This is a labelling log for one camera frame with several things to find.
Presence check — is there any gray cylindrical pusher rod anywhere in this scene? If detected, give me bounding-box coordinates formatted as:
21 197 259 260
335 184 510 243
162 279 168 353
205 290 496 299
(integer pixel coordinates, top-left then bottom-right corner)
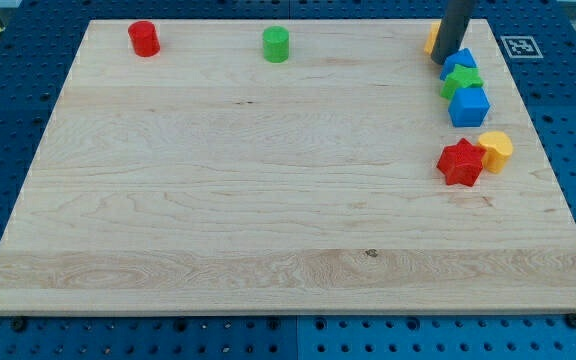
431 0 477 65

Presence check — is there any light wooden board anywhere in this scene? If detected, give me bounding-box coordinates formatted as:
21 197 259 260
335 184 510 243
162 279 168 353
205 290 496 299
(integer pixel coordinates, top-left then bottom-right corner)
0 19 576 317

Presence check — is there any green star block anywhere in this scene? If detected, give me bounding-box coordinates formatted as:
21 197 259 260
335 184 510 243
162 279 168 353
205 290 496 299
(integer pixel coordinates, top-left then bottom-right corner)
440 64 484 100

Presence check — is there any green cylinder block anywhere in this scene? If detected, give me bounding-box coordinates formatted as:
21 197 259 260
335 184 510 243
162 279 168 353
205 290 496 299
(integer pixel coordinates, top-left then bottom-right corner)
262 26 290 63

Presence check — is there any blue triangle block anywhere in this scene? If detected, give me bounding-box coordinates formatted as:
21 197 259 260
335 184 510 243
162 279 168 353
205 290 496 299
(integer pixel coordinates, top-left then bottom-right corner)
439 48 477 81

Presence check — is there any yellow heart block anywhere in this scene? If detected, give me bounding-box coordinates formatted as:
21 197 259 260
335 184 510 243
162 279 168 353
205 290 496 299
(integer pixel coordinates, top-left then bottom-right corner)
477 131 514 174

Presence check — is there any blue cube block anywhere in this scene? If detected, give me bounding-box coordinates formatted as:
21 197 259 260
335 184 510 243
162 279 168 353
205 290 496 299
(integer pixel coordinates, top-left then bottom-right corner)
448 87 490 127

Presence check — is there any red star block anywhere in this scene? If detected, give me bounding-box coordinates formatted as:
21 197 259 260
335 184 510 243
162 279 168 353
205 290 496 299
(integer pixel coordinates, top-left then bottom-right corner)
437 138 486 187

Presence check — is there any yellow block behind rod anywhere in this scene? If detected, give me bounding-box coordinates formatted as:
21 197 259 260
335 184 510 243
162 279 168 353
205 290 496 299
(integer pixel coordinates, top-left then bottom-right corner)
423 20 441 55

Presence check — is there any white fiducial marker tag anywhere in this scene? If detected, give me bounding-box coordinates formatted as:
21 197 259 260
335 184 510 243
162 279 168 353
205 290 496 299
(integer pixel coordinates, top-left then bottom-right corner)
501 35 543 59

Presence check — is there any red cylinder block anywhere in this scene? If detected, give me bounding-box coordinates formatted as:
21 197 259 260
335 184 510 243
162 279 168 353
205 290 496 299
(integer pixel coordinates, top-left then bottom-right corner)
128 20 160 57

